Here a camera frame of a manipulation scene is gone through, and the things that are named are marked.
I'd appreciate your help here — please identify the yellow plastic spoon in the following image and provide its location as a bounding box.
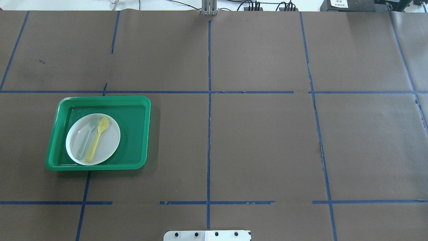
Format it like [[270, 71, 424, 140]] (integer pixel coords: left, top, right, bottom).
[[85, 117, 109, 163]]

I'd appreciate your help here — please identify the white round plate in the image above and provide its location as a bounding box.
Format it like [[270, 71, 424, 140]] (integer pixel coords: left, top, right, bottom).
[[65, 113, 121, 166]]

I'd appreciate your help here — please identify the green plastic tray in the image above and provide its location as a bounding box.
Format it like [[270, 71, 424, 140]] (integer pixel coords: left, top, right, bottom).
[[45, 96, 151, 171]]

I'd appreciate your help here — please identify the translucent grey plastic fork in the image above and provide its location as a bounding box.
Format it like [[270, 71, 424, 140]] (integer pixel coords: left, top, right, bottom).
[[76, 115, 98, 160]]

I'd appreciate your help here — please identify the black box with label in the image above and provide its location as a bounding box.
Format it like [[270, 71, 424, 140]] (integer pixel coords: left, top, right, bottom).
[[320, 0, 376, 12]]

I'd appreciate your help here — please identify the grey aluminium frame post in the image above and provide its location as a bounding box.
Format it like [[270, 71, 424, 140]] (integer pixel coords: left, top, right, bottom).
[[201, 0, 218, 15]]

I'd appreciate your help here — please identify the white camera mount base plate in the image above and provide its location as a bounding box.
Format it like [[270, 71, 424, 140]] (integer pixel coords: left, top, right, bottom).
[[163, 230, 252, 241]]

